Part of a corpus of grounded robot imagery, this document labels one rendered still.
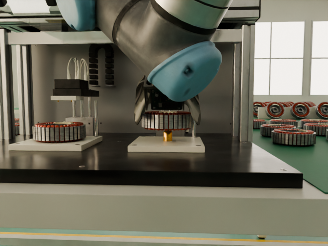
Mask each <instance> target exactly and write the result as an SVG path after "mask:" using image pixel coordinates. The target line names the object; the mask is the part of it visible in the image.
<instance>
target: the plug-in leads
mask: <svg viewBox="0 0 328 246"><path fill-rule="evenodd" d="M72 59H73V60H74V62H75V79H81V71H82V65H83V63H84V80H86V81H88V85H89V77H90V76H89V68H88V64H87V62H86V61H85V59H81V62H80V66H79V60H77V58H71V59H70V60H69V63H68V67H67V79H71V74H70V71H69V65H70V62H71V60H72ZM82 60H84V61H83V62H82ZM86 66H87V72H86ZM81 80H82V79H81Z"/></svg>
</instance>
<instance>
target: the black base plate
mask: <svg viewBox="0 0 328 246"><path fill-rule="evenodd" d="M98 136H102V141H101V142H99V143H97V144H95V145H93V146H91V147H89V148H87V149H85V150H83V151H13V150H8V145H9V144H14V143H18V142H22V141H25V140H29V139H32V138H33V134H30V135H26V134H23V135H17V136H15V138H11V139H0V183H26V184H78V185H155V186H207V187H259V188H303V173H302V172H300V171H298V170H297V169H295V168H293V167H292V166H290V165H288V164H286V163H285V162H283V161H281V160H280V159H278V158H277V157H275V156H273V155H272V154H270V153H268V152H267V151H265V150H263V149H262V148H260V147H259V146H257V145H255V144H254V143H252V142H248V141H245V142H241V141H239V140H238V136H232V135H231V134H222V133H196V137H200V138H201V140H202V142H203V144H204V146H205V153H183V152H128V146H129V145H130V144H131V143H132V142H133V141H134V140H136V139H137V138H138V137H139V136H156V133H99V135H98Z"/></svg>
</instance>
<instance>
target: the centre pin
mask: <svg viewBox="0 0 328 246"><path fill-rule="evenodd" d="M164 141H166V142H170V141H172V131H169V129H168V130H167V131H164Z"/></svg>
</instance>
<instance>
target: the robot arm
mask: <svg viewBox="0 0 328 246"><path fill-rule="evenodd" d="M232 1H233V0H56V2H57V5H58V8H59V10H60V12H61V14H62V16H63V18H64V19H65V21H66V22H67V23H68V25H69V26H70V27H71V28H73V29H75V30H78V31H84V30H88V29H89V30H93V29H94V28H95V27H98V28H100V29H101V31H102V32H103V33H104V34H105V35H106V36H107V37H108V38H109V39H110V40H111V41H112V42H113V43H114V44H115V45H116V46H117V47H118V48H120V50H122V52H123V53H124V54H125V55H126V56H127V57H128V58H129V59H130V60H131V61H132V62H133V63H134V64H135V65H136V66H137V67H138V68H139V69H140V70H141V71H142V72H143V73H144V76H143V77H142V78H141V79H140V80H139V82H138V84H137V88H136V99H135V107H134V120H135V123H136V125H138V124H139V122H140V121H141V119H142V114H143V113H144V112H145V110H147V109H148V105H149V104H151V109H152V110H182V109H183V111H184V110H185V104H186V105H187V106H188V108H189V112H190V113H191V115H192V118H193V120H194V121H195V123H196V124H197V125H200V122H201V110H200V103H199V95H198V94H199V93H200V92H201V91H203V90H204V89H205V88H206V87H207V86H208V85H209V84H210V82H211V81H212V80H213V79H214V77H215V76H216V74H217V73H218V71H219V68H220V64H221V63H222V55H221V52H220V51H219V50H218V49H217V48H216V47H215V43H213V42H212V41H210V40H211V38H212V37H213V35H214V33H215V31H216V29H217V28H218V26H219V24H220V22H221V20H222V19H223V17H224V15H225V13H226V12H227V10H228V8H229V7H230V5H231V3H232Z"/></svg>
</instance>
